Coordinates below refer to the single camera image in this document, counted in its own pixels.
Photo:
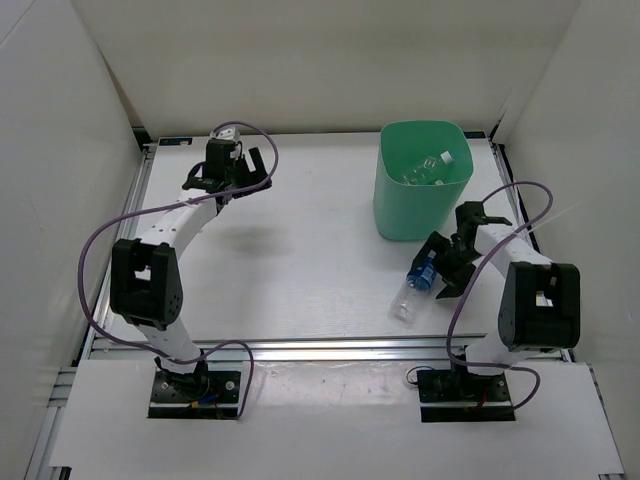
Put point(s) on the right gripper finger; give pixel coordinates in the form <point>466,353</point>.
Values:
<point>434,250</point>
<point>456,281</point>

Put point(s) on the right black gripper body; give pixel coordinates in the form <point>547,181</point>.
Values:
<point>454,257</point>

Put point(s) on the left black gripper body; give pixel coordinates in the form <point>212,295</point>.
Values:
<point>243,177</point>

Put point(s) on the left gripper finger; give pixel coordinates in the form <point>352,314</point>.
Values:
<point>242,191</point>
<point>256,164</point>

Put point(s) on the blue label plastic bottle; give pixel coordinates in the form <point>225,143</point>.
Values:
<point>417,284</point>

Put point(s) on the clear bottle white cap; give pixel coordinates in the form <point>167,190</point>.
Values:
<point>430,171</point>

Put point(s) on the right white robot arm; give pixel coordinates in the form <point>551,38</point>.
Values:
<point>540,304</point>

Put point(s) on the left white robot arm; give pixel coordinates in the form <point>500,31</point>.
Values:
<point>146,288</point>

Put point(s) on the green plastic bin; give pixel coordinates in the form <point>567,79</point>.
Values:
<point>411,213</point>

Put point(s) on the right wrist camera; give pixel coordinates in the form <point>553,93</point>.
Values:
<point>472,214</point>

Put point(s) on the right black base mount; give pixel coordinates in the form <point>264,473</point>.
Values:
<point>457,396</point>

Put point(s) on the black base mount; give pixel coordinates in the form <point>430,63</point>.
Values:
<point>457,396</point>
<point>203,394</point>

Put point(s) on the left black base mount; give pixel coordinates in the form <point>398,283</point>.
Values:
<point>203,394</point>

